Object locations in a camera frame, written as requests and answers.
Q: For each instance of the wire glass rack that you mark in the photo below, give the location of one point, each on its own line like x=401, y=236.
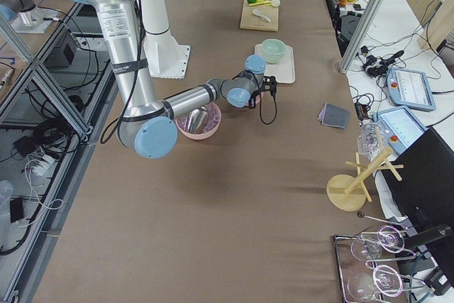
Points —
x=406, y=254

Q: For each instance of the metal ice scoop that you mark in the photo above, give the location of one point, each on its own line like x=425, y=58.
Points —
x=197, y=120

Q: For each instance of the grey folded cloth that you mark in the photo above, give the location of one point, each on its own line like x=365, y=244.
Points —
x=334, y=116

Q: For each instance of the green bowl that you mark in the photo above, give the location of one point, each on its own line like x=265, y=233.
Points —
x=273, y=50

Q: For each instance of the wooden cutting board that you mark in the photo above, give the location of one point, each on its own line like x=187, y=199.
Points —
x=250, y=21

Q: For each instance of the aluminium frame post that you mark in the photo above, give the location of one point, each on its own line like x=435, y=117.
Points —
x=359, y=35

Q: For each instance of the large pink ice bowl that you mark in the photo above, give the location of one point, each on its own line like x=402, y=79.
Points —
x=211, y=127

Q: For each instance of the white ceramic spoon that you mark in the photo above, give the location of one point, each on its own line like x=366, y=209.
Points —
x=261, y=15

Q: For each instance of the yellow lemongrass stick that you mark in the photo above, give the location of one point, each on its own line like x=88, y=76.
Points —
x=265, y=2

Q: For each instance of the white rabbit tray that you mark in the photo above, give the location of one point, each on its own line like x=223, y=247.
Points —
x=283, y=71

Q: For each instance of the wooden cup tree stand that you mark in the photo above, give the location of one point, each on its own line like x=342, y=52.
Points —
x=350, y=193

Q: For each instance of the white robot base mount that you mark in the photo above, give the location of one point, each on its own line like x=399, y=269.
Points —
x=166, y=57

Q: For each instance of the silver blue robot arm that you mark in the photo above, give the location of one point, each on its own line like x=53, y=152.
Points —
x=141, y=47

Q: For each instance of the blue teach pendant tablet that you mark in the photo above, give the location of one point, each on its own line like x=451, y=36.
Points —
x=410, y=88

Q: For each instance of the black monitor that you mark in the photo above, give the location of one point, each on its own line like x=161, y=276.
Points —
x=425, y=192

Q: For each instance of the wine glass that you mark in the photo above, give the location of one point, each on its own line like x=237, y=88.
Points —
x=378, y=285
x=371, y=245

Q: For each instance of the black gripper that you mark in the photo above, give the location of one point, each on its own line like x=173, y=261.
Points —
x=252, y=103

